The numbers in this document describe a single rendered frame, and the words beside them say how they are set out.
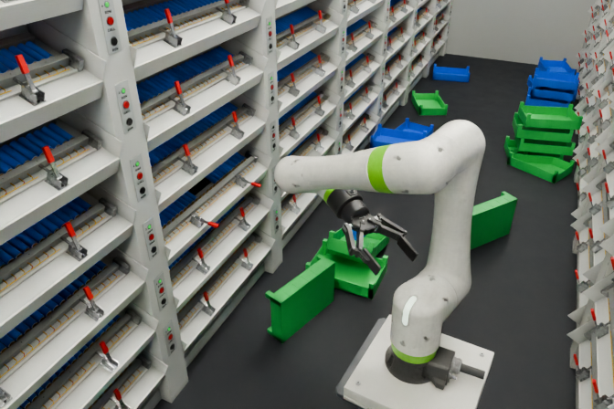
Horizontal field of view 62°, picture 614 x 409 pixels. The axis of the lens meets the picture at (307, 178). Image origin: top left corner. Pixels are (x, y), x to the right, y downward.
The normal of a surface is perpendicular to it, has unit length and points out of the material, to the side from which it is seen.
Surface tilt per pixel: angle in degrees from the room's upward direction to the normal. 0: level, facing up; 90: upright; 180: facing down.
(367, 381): 3
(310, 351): 0
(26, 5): 113
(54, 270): 23
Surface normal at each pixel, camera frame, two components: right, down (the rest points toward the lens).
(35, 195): 0.35, -0.72
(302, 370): 0.00, -0.86
